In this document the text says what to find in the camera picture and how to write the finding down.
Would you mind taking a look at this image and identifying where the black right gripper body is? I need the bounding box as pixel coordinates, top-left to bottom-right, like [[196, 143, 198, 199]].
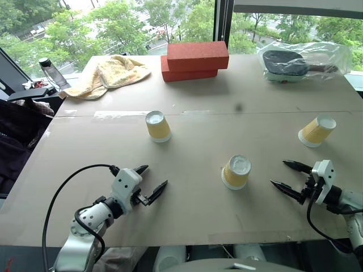
[[299, 173, 324, 205]]

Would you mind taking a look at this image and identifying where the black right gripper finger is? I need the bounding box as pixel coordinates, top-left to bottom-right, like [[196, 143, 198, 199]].
[[269, 179, 303, 202], [282, 160, 313, 175]]

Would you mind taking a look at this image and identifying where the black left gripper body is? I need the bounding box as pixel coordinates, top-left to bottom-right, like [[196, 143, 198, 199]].
[[130, 190, 151, 207]]

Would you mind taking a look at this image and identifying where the yellow ribbed paper cup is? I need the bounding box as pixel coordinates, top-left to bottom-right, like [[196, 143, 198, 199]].
[[221, 154, 252, 191], [145, 110, 173, 143], [297, 114, 337, 148]]

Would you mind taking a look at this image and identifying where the clear tape strip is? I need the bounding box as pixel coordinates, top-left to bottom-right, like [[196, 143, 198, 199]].
[[93, 110, 149, 119]]

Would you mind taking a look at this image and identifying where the white rounded robot leg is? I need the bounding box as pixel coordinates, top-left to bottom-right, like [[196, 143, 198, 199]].
[[233, 244, 268, 262], [154, 245, 187, 272]]

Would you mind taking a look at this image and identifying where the grey rounded robot torso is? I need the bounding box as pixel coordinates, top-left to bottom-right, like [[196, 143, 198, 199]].
[[169, 258, 302, 272]]

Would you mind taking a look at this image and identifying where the pale yellow towel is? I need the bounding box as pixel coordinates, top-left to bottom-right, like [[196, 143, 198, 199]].
[[58, 54, 152, 101]]

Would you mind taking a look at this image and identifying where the red brick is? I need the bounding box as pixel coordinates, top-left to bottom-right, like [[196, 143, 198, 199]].
[[160, 54, 220, 83], [166, 40, 230, 70]]

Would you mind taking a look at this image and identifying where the dark table tennis paddle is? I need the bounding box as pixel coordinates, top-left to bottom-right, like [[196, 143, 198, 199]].
[[261, 50, 339, 78]]

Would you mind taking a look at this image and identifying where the clear plastic bag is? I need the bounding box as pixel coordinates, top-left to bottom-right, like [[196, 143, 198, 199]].
[[257, 41, 353, 84]]

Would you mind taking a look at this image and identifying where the clear bottle with black cap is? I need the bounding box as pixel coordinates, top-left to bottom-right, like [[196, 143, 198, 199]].
[[38, 57, 69, 89]]

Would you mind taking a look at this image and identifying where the dark clothing on chair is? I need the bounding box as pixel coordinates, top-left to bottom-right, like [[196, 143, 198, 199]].
[[0, 99, 55, 201]]

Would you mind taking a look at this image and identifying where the black chair armrest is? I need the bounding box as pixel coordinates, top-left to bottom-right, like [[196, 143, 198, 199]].
[[7, 87, 49, 103]]

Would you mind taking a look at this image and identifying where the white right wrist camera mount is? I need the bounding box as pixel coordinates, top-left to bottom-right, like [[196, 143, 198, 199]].
[[311, 159, 335, 205]]

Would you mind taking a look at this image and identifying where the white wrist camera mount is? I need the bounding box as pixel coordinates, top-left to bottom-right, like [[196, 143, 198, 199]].
[[311, 159, 335, 205], [111, 168, 143, 214]]

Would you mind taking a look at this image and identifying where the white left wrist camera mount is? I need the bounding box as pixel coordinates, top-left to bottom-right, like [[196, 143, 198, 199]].
[[111, 168, 143, 214]]

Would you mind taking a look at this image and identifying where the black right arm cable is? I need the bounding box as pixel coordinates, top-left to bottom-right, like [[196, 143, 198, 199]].
[[306, 182, 355, 254]]

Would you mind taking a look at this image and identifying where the short black left arm cable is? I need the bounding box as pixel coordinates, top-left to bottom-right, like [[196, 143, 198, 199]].
[[74, 206, 106, 263]]

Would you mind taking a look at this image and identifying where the long black left arm cable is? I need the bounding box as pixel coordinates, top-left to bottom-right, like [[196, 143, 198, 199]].
[[41, 163, 120, 272]]

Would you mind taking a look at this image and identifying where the dark window frame post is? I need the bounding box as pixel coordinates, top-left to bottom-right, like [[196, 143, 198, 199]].
[[212, 0, 235, 55]]

